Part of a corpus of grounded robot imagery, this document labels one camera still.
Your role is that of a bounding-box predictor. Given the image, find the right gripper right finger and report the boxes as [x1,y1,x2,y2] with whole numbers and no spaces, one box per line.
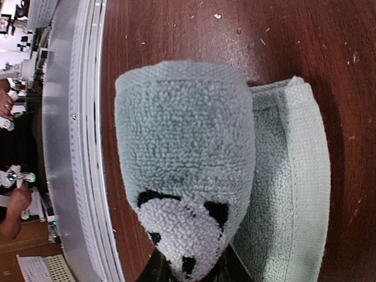
[211,246,253,282]

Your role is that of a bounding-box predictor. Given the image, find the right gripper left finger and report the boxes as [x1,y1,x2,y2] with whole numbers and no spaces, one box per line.
[136,249,171,282]

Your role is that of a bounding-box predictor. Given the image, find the green towel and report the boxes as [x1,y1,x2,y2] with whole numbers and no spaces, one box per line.
[115,61,331,281]

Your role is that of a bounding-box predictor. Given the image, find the operator hand with controller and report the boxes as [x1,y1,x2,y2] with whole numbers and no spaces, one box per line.
[6,182,32,219]

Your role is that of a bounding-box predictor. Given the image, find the second operator hand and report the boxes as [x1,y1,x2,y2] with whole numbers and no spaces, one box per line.
[0,79,14,121]

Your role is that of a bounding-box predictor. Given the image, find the white perforated bin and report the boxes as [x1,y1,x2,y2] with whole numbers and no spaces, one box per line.
[16,254,76,282]

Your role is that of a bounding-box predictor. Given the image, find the aluminium front rail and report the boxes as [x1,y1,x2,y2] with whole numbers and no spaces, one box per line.
[42,1,125,281]

